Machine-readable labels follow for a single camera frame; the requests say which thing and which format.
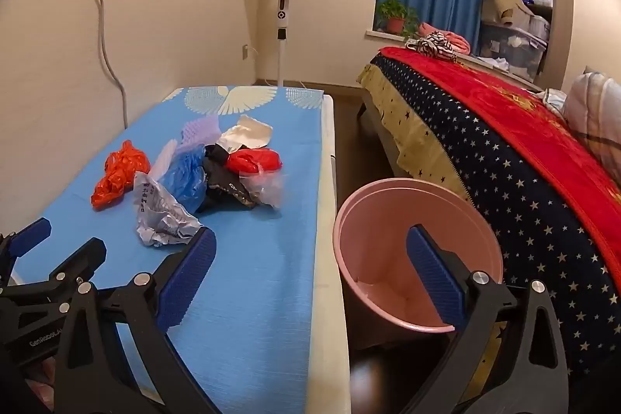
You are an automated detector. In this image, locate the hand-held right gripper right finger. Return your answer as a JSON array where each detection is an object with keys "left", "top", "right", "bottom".
[{"left": 402, "top": 224, "right": 569, "bottom": 414}]

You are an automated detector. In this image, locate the potted green plant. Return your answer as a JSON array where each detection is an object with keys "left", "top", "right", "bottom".
[{"left": 375, "top": 0, "right": 420, "bottom": 39}]

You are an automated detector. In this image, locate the white paper bag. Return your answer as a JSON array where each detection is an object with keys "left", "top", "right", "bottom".
[{"left": 217, "top": 114, "right": 275, "bottom": 150}]

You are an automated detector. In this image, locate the purple foam net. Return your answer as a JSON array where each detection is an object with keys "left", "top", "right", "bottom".
[{"left": 175, "top": 116, "right": 223, "bottom": 155}]

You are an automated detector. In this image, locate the red plastic bag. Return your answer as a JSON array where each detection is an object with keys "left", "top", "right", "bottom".
[{"left": 227, "top": 147, "right": 283, "bottom": 176}]

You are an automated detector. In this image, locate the orange plastic bag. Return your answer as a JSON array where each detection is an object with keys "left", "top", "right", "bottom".
[{"left": 90, "top": 140, "right": 152, "bottom": 211}]

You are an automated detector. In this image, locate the white printed bag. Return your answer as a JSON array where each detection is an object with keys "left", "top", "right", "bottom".
[{"left": 133, "top": 171, "right": 205, "bottom": 247}]

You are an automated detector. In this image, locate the blue plastic bag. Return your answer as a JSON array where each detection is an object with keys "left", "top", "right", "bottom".
[{"left": 158, "top": 149, "right": 208, "bottom": 213}]

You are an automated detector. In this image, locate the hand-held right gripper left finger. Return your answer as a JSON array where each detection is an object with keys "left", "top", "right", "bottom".
[{"left": 53, "top": 227, "right": 217, "bottom": 414}]

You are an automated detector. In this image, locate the black-white striped cloth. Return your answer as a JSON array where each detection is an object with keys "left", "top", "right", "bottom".
[{"left": 405, "top": 32, "right": 459, "bottom": 64}]

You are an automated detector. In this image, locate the white table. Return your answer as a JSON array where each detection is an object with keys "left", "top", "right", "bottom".
[{"left": 309, "top": 91, "right": 353, "bottom": 414}]

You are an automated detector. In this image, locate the white tissue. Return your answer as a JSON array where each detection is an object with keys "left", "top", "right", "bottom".
[{"left": 151, "top": 139, "right": 179, "bottom": 177}]

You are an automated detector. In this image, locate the clear plastic bag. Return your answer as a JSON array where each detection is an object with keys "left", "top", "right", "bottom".
[{"left": 240, "top": 166, "right": 286, "bottom": 210}]

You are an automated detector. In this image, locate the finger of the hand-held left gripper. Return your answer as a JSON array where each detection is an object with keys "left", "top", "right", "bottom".
[
  {"left": 10, "top": 238, "right": 106, "bottom": 298},
  {"left": 0, "top": 217, "right": 52, "bottom": 279}
]

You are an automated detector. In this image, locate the pink plastic bin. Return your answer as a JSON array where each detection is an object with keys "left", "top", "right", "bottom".
[{"left": 333, "top": 178, "right": 505, "bottom": 349}]

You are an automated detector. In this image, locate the clear storage box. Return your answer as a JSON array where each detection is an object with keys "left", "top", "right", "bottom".
[{"left": 478, "top": 14, "right": 551, "bottom": 81}]

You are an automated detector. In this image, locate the pink cloth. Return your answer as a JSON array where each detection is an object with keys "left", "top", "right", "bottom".
[{"left": 418, "top": 22, "right": 472, "bottom": 56}]

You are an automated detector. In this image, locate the navy star blanket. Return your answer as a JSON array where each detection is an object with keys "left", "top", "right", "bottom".
[{"left": 371, "top": 55, "right": 621, "bottom": 377}]

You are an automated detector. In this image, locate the plaid pillow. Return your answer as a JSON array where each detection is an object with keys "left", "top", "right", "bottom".
[{"left": 563, "top": 67, "right": 621, "bottom": 202}]

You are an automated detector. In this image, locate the red blanket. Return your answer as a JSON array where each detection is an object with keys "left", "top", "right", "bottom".
[{"left": 378, "top": 47, "right": 621, "bottom": 260}]

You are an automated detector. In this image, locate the blue bird-print mat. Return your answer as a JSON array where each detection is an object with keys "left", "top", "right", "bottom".
[{"left": 0, "top": 85, "right": 327, "bottom": 414}]

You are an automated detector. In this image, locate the dark floral cloth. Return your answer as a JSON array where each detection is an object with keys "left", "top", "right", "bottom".
[{"left": 198, "top": 169, "right": 258, "bottom": 215}]

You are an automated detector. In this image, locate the black cloth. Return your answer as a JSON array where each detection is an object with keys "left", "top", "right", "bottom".
[{"left": 203, "top": 144, "right": 234, "bottom": 175}]

